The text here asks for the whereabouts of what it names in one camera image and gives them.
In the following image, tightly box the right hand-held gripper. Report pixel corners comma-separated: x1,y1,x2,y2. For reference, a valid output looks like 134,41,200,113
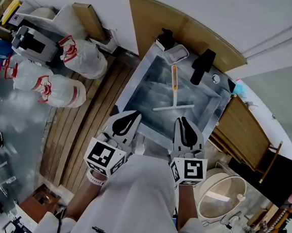
165,115,211,188

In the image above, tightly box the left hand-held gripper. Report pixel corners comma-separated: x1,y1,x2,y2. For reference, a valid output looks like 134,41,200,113
82,106,143,179

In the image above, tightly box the white orange-handled squeegee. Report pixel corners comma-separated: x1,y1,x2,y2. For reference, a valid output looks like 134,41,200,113
152,63,199,116

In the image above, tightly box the person's left forearm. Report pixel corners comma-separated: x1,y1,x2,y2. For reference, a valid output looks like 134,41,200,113
63,177,104,223

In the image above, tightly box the person's right forearm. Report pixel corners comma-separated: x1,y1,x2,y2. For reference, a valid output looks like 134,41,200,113
174,184,202,232

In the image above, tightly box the stainless steel sink cabinet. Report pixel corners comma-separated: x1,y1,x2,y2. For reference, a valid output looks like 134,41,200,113
109,38,240,157

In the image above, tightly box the wooden slat platform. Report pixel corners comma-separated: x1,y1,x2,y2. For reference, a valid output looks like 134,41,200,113
38,41,143,197

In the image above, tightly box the white wristwatch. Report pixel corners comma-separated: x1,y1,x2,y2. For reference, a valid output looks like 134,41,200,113
85,168,107,187

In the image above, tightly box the white round bin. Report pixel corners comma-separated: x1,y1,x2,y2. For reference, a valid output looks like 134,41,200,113
196,166,249,223

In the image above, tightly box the white plastic bag lower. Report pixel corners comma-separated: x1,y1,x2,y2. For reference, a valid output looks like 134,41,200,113
31,72,89,110

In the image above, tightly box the white plastic bag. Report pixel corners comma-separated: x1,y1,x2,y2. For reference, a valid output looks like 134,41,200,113
31,72,89,110
55,34,111,81

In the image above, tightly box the white shirt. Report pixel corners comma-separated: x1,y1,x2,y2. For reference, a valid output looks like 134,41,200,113
33,146,234,233

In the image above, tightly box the black faucet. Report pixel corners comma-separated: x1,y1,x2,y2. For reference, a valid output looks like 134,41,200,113
189,47,217,87

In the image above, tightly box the white plastic bag upper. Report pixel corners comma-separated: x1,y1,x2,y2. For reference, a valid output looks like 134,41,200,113
55,34,111,81

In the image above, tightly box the white soap dish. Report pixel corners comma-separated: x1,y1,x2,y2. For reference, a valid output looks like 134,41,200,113
161,43,190,67

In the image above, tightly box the black soap pump bottle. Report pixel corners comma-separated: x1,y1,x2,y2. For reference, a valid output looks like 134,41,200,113
154,27,177,54

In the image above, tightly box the black box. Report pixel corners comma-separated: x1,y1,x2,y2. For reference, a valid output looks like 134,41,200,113
224,143,292,211

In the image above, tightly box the large cardboard sheet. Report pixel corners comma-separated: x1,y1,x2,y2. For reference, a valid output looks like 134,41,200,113
121,0,254,76

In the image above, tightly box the long cardboard box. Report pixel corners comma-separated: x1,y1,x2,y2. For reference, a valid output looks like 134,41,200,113
69,2,110,42

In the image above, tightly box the brown wooden box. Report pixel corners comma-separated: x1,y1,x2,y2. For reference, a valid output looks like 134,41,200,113
16,181,62,225

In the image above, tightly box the gray and black machine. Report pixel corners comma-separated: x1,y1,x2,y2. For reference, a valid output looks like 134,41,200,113
9,24,62,65

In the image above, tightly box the white board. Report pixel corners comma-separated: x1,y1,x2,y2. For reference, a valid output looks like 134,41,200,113
14,0,73,29

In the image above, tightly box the yellow box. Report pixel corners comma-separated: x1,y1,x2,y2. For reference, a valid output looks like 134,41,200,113
1,0,22,26

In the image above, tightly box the white wall conduit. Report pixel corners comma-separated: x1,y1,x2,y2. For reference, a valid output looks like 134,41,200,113
241,5,292,64

